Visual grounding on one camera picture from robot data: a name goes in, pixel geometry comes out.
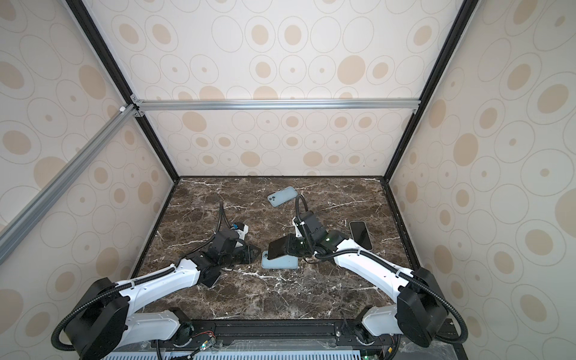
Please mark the light blue phone case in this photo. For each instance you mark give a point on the light blue phone case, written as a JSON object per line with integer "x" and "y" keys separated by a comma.
{"x": 283, "y": 262}
{"x": 283, "y": 196}

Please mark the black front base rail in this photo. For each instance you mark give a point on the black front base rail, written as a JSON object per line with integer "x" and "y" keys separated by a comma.
{"x": 287, "y": 339}

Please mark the back aluminium rail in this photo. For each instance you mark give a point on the back aluminium rail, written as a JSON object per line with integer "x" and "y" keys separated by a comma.
{"x": 280, "y": 104}

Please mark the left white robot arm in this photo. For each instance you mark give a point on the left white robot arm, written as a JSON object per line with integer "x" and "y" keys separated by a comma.
{"x": 109, "y": 314}

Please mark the black corner frame post left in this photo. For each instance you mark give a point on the black corner frame post left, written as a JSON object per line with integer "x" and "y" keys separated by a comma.
{"x": 81, "y": 14}

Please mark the left aluminium rail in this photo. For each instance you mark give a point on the left aluminium rail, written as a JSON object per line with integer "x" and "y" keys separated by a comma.
{"x": 28, "y": 218}

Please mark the aluminium rail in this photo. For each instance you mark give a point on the aluminium rail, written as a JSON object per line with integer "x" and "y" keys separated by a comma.
{"x": 28, "y": 218}
{"x": 280, "y": 104}

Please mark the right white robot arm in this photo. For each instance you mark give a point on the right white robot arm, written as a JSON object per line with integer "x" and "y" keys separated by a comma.
{"x": 418, "y": 312}

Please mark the black corner frame post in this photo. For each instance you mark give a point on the black corner frame post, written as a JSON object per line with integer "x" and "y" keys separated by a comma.
{"x": 81, "y": 14}
{"x": 454, "y": 36}

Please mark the dark blue phone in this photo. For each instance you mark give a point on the dark blue phone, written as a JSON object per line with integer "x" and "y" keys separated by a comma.
{"x": 283, "y": 246}

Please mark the pink phone black screen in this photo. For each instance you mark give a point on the pink phone black screen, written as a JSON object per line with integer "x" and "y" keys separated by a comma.
{"x": 360, "y": 234}

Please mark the black corner frame post right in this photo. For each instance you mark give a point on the black corner frame post right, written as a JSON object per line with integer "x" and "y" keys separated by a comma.
{"x": 454, "y": 36}

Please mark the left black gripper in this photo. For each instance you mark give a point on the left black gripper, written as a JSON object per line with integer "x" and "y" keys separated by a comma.
{"x": 250, "y": 253}

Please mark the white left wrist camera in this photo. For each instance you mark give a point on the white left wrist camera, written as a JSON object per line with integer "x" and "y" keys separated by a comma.
{"x": 242, "y": 230}

